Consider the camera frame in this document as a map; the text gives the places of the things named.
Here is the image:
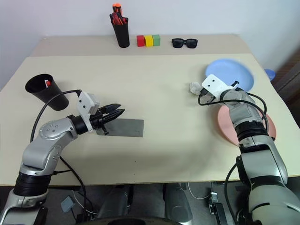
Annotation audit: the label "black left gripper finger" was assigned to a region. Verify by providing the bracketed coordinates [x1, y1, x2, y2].
[104, 108, 126, 124]
[99, 103, 121, 115]

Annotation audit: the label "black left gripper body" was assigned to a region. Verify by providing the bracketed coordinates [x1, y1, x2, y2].
[90, 109, 111, 136]

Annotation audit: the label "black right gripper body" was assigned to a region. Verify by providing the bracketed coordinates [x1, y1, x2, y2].
[198, 89, 218, 105]

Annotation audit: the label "black plastic cup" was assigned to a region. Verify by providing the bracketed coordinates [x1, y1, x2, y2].
[25, 73, 70, 112]

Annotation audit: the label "crumpled white paper wad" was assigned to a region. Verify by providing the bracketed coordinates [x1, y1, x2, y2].
[189, 81, 204, 96]

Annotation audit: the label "grey rectangular cloth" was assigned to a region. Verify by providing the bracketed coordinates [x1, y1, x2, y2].
[95, 118, 145, 138]

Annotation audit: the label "pink plate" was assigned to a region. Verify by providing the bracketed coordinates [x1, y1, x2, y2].
[217, 105, 277, 147]

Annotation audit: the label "light blue plate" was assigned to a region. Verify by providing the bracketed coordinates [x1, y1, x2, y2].
[205, 58, 255, 91]

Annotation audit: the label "black sunglasses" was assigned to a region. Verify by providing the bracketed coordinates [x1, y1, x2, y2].
[171, 38, 198, 49]

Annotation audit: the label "blue round container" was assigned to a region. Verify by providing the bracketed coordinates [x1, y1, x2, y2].
[264, 68, 276, 82]

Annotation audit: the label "tall black tool holder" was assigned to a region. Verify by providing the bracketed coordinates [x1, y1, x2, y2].
[112, 16, 130, 48]

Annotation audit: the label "grey rounded leg housing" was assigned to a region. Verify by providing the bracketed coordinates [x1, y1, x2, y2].
[97, 185, 134, 220]
[164, 183, 194, 222]

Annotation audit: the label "brown wooden furniture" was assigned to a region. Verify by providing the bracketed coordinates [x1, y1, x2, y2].
[272, 49, 300, 113]

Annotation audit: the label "small grey box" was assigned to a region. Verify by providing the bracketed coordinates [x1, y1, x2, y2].
[60, 196, 76, 213]

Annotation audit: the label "dark rounded shape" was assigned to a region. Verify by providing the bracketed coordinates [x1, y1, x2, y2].
[92, 216, 171, 225]

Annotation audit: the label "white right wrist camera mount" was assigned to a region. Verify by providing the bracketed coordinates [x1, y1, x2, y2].
[202, 74, 235, 99]

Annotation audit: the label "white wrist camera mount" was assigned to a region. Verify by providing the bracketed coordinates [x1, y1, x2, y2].
[76, 91, 102, 132]
[202, 74, 235, 99]

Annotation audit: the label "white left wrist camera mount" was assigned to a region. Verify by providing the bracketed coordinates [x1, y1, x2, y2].
[76, 91, 102, 132]

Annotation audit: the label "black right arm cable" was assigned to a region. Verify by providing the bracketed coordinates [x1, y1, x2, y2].
[198, 81, 270, 132]

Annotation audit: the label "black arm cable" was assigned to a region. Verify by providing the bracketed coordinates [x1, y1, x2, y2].
[30, 89, 94, 218]
[198, 81, 270, 132]

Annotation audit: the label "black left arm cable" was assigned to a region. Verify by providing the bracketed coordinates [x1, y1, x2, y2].
[30, 89, 94, 218]

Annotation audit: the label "thin white cable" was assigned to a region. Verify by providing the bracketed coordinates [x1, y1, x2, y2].
[187, 181, 214, 200]

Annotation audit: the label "black metal bracket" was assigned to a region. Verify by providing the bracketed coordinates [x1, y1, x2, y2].
[208, 191, 227, 225]

